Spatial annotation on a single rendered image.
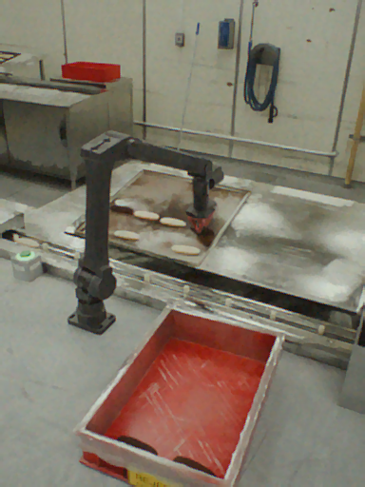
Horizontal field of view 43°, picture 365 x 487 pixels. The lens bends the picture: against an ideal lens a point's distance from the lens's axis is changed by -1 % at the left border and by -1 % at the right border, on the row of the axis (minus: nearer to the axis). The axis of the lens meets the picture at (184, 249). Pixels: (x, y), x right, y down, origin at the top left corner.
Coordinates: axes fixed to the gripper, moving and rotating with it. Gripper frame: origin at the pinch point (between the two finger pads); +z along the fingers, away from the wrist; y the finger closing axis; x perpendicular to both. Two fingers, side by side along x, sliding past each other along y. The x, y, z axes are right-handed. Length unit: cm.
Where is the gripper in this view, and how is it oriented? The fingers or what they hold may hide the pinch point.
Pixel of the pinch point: (201, 227)
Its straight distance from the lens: 168.6
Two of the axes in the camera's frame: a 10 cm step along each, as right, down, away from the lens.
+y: 5.8, -5.1, 6.3
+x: -8.1, -3.3, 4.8
